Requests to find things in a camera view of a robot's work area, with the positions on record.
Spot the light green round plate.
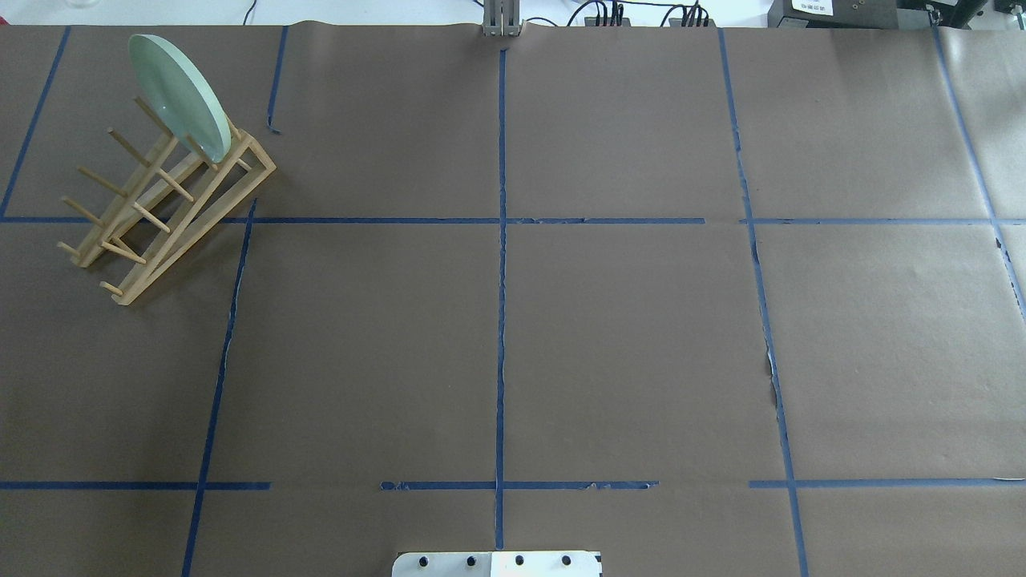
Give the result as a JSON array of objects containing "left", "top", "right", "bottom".
[{"left": 128, "top": 34, "right": 233, "bottom": 163}]

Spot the wooden plate drying rack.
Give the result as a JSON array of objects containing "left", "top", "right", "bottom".
[{"left": 56, "top": 97, "right": 277, "bottom": 305}]

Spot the black power strip left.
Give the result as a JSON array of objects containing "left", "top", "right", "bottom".
[{"left": 580, "top": 1, "right": 629, "bottom": 28}]

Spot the black power strip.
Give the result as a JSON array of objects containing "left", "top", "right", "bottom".
[
  {"left": 660, "top": 1, "right": 714, "bottom": 28},
  {"left": 580, "top": 1, "right": 629, "bottom": 28}
]

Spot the black power strip right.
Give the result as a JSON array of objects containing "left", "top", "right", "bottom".
[{"left": 660, "top": 1, "right": 714, "bottom": 28}]

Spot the dark grey equipment box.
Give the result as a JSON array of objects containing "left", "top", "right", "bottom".
[{"left": 766, "top": 1, "right": 935, "bottom": 30}]

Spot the grey metal camera post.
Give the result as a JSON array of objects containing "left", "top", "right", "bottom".
[{"left": 477, "top": 0, "right": 523, "bottom": 38}]

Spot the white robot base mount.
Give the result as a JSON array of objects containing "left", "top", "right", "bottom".
[{"left": 391, "top": 549, "right": 604, "bottom": 576}]

